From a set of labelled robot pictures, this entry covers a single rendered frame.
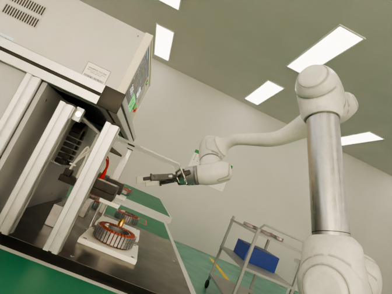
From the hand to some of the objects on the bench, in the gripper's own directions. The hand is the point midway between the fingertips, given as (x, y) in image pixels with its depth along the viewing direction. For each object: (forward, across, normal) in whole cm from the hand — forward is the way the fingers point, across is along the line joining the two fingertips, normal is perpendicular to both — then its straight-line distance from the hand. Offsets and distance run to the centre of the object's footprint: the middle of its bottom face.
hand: (143, 181), depth 138 cm
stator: (-7, -55, -23) cm, 60 cm away
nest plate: (-7, -55, -24) cm, 60 cm away
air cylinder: (+5, -60, -18) cm, 62 cm away
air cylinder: (+12, -37, -14) cm, 41 cm away
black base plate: (-1, -44, -24) cm, 50 cm away
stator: (+10, 0, -17) cm, 20 cm away
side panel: (+22, -87, -11) cm, 91 cm away
